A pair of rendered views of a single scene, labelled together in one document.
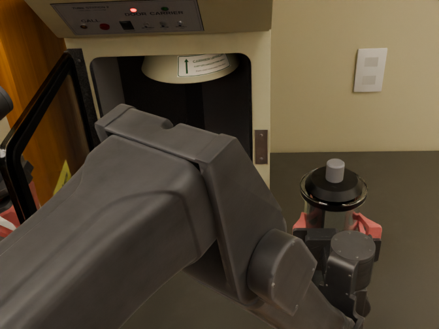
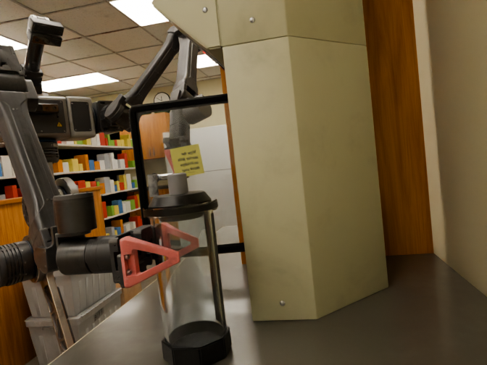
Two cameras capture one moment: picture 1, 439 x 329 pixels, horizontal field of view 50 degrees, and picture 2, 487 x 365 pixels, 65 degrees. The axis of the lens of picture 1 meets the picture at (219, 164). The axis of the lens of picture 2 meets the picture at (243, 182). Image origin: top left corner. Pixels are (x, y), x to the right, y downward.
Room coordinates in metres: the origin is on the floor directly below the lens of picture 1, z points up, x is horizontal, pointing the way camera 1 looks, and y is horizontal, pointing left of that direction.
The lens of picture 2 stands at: (0.76, -0.73, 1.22)
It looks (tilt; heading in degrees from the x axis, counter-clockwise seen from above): 3 degrees down; 95
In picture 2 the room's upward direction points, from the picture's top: 6 degrees counter-clockwise
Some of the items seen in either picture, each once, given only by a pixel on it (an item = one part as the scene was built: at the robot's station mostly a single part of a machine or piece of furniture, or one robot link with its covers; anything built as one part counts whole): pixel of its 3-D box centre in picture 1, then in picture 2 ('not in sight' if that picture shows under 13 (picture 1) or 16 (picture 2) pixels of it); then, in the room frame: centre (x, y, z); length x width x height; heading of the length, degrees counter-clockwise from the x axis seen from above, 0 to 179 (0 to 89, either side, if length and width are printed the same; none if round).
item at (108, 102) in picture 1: (187, 119); not in sight; (0.83, 0.06, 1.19); 0.26 x 0.24 x 0.35; 84
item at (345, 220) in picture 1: (328, 234); (188, 274); (0.62, -0.18, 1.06); 0.11 x 0.11 x 0.21
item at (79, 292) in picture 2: not in sight; (74, 279); (-0.79, 1.89, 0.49); 0.60 x 0.42 x 0.33; 84
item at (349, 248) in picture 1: (336, 289); (72, 229); (0.42, -0.14, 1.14); 0.12 x 0.09 x 0.11; 142
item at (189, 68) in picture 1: (189, 49); not in sight; (0.81, 0.04, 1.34); 0.18 x 0.18 x 0.05
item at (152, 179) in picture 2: not in sight; (153, 185); (0.45, 0.21, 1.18); 0.02 x 0.02 x 0.06; 0
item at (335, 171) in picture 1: (334, 179); (179, 195); (0.62, -0.18, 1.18); 0.09 x 0.09 x 0.07
